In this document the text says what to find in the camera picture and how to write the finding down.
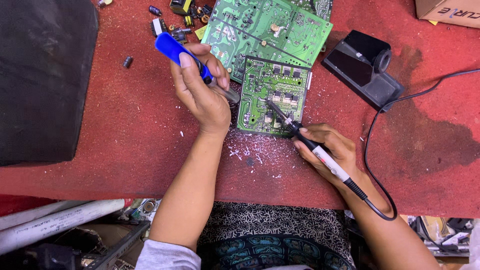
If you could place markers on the black perforated metal rail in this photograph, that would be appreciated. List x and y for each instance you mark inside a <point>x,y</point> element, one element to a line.
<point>116,247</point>

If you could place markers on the yellow paper scrap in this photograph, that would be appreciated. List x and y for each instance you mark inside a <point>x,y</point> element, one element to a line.
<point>200,33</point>

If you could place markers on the black soldering iron stand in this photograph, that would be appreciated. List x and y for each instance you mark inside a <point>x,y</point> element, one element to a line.
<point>356,67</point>

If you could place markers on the small black capacitor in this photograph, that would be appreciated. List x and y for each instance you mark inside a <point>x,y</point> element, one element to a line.
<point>127,62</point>

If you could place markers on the purple capacitor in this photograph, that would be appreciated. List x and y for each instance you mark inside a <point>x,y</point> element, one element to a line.
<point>155,10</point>

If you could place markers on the grey sleeve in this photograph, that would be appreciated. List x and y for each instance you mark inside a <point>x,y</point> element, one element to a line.
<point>167,257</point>

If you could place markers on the person's left hand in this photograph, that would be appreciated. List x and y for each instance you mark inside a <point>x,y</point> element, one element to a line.
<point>204,108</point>

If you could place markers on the red felt table cover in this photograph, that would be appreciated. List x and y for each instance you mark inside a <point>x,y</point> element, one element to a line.
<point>120,131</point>

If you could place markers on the brown cardboard box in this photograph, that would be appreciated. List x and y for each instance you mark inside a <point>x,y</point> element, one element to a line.
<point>450,11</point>

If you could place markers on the person's right hand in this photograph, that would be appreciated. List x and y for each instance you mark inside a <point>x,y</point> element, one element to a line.
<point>339,150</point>

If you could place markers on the black rubber mat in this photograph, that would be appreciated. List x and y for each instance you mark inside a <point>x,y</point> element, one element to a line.
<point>41,78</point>

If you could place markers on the green circuit board with chips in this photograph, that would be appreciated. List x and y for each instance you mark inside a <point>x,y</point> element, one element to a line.
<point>318,5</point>

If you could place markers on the black and white component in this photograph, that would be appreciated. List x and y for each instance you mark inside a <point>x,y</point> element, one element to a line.
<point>158,27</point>

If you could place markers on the blue desoldering pump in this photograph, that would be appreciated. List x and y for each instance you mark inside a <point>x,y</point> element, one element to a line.
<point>170,47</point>

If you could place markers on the small green circuit board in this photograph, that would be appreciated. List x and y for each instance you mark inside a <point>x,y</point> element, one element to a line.
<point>262,82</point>

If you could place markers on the white plastic pipe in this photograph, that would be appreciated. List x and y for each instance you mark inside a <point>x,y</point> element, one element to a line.
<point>56,223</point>
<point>33,212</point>

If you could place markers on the pile of electronic components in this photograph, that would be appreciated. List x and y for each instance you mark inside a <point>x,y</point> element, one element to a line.
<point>187,15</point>

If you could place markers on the patterned black and white skirt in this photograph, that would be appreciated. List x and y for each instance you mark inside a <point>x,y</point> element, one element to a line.
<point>270,236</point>

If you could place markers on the black and white soldering iron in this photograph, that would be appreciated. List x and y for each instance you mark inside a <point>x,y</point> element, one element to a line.
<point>330,163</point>

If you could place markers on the scattered white solder flakes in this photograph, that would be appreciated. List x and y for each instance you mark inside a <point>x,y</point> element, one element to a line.
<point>247,152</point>

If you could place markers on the large green circuit board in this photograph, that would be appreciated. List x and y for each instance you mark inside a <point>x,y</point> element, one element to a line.
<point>262,22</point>

